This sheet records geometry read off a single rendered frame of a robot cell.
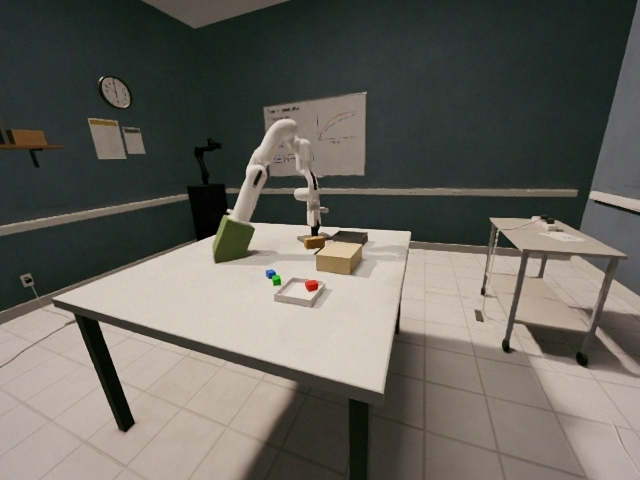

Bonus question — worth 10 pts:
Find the red block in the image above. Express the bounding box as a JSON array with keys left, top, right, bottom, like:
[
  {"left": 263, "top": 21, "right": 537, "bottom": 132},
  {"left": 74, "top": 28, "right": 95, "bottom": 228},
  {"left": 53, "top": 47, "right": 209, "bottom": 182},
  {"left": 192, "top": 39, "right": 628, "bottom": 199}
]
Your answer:
[{"left": 305, "top": 280, "right": 318, "bottom": 292}]

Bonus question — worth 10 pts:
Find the light wooden cabinet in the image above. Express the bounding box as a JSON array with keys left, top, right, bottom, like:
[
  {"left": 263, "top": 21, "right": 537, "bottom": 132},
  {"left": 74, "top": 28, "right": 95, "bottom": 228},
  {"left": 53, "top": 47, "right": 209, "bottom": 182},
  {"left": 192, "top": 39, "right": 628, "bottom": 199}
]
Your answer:
[{"left": 314, "top": 241, "right": 362, "bottom": 275}]

